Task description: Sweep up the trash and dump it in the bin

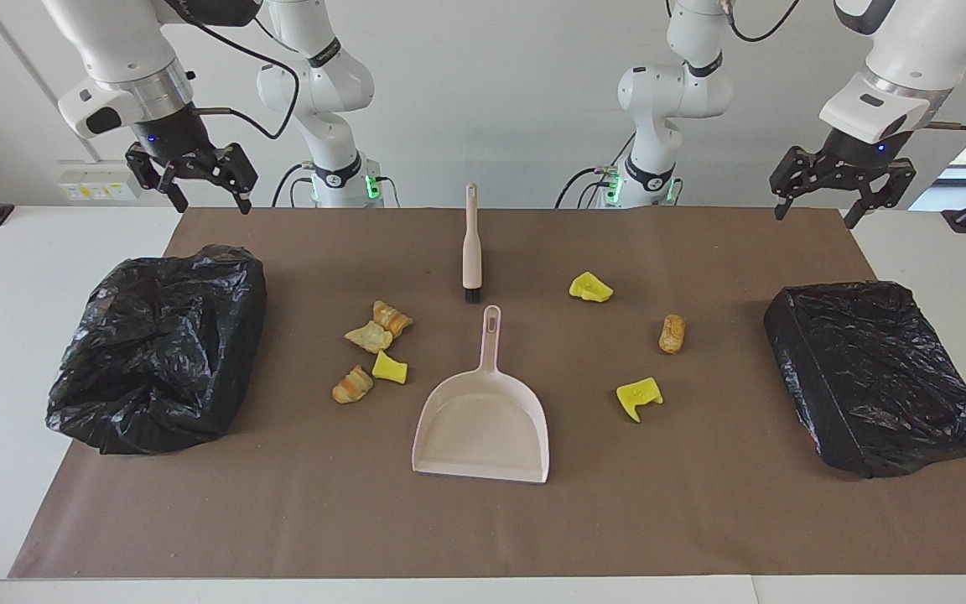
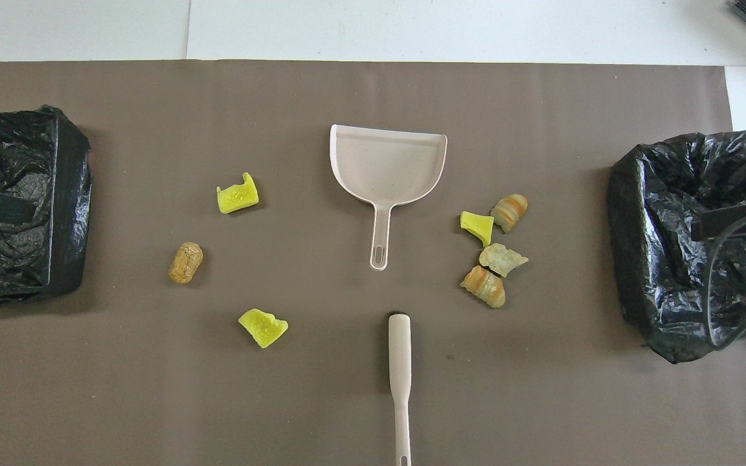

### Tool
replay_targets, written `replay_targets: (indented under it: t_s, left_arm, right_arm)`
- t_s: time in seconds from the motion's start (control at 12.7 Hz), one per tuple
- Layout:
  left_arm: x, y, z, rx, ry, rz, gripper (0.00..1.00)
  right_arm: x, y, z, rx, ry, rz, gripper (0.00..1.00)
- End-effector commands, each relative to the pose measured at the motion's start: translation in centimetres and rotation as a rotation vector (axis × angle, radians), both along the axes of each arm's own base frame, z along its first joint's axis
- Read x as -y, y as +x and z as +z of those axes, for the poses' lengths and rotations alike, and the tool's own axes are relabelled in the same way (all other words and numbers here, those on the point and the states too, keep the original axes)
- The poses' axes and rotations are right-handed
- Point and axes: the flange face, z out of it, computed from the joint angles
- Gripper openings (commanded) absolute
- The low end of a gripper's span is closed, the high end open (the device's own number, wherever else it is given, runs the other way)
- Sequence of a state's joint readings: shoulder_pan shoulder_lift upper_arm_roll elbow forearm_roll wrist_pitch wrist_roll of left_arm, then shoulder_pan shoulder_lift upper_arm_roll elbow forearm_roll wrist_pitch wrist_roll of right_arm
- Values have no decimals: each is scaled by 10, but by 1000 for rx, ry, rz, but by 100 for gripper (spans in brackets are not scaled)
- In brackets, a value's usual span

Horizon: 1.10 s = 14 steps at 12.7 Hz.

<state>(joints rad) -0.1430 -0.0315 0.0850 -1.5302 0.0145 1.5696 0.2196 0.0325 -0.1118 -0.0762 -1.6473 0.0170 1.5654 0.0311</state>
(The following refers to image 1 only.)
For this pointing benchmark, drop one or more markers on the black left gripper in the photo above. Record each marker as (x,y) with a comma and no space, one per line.
(864,149)

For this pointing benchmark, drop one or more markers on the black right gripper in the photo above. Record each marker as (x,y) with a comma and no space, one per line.
(174,138)

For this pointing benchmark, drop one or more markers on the brown bread roll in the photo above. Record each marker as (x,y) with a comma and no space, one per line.
(672,334)

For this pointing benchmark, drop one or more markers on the golden croissant piece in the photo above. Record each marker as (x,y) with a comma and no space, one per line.
(352,385)

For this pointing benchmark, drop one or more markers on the rounded yellow cheese chunk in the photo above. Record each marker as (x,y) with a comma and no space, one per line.
(590,288)

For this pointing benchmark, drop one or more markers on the small yellow cheese wedge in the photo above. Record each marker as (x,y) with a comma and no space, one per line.
(389,367)

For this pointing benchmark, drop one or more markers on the beige hand brush black bristles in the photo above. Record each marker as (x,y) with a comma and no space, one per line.
(471,252)

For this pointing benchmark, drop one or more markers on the notched yellow cheese chunk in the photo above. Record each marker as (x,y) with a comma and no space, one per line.
(639,394)

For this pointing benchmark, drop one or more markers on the pale pink plastic dustpan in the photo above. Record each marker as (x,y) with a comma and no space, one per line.
(483,419)

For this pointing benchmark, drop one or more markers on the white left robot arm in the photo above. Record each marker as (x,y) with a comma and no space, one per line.
(667,92)

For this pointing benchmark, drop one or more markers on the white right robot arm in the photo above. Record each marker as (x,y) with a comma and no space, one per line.
(324,84)

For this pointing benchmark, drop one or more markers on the open bin with black bag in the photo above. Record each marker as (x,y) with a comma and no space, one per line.
(156,352)

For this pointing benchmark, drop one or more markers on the box wrapped in black bag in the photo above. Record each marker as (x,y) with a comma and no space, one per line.
(869,377)

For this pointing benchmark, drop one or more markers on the pale flaky pastry piece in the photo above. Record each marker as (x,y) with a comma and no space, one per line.
(370,336)

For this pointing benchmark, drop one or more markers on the striped orange croissant piece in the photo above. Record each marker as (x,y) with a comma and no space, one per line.
(391,318)

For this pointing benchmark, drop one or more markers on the brown paper table mat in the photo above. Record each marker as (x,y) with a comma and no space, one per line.
(701,503)

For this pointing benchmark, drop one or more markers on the white wall outlet box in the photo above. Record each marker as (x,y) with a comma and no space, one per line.
(101,180)

